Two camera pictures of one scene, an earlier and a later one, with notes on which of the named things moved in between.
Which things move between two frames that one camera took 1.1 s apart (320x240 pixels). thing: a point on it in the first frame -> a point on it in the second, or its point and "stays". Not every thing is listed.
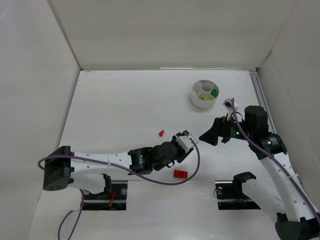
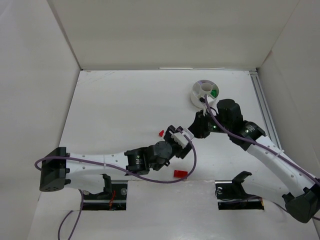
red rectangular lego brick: (180, 174) stays
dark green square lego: (214, 93) stays
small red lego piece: (161, 133) stays
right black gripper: (222, 130) -> (197, 125)
